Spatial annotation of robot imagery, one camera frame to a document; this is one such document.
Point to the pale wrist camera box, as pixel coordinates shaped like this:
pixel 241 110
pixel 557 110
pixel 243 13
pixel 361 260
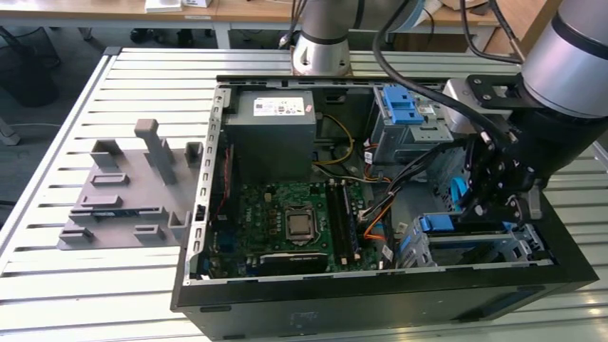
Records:
pixel 456 89

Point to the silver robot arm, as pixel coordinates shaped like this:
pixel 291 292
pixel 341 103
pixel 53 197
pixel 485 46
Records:
pixel 569 64

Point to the black RAM slot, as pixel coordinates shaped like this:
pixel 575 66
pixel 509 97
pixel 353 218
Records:
pixel 348 221
pixel 341 221
pixel 335 221

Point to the white labelled box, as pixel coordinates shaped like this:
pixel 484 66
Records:
pixel 196 3

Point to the black chair base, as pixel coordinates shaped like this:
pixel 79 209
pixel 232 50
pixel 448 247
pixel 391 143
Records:
pixel 152 35

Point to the white cardboard box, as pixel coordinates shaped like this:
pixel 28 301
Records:
pixel 164 6

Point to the brown cardboard piece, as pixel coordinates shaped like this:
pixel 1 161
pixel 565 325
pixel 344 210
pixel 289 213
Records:
pixel 448 3

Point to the blue plastic drive latch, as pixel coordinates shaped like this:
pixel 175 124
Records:
pixel 401 107

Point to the RAM stick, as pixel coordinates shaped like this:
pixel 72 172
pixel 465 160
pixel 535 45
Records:
pixel 113 214

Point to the grey parts rack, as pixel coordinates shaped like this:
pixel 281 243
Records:
pixel 128 192

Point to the grey power supply unit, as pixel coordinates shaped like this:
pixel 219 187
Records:
pixel 271 149

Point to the metal optical drive cage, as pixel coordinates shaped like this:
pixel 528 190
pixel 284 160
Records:
pixel 393 142

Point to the black PC case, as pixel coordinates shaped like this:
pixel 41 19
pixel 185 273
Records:
pixel 332 310

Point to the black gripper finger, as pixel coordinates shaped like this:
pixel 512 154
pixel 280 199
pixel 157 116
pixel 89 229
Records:
pixel 517 210
pixel 489 178

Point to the wooden desk white frame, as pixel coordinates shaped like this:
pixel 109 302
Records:
pixel 444 18
pixel 71 13

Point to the black graphics card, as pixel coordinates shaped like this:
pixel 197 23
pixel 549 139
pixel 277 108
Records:
pixel 295 261

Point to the metal disk bay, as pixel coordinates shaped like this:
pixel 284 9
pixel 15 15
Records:
pixel 469 238

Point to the hard disk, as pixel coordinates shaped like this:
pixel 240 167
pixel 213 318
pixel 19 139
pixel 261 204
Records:
pixel 441 222

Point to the wooden cabinet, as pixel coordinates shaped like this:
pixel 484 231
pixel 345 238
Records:
pixel 533 18

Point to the silver CPU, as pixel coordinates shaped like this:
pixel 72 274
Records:
pixel 299 226

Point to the green motherboard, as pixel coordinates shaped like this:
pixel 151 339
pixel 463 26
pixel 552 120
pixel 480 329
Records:
pixel 265 203

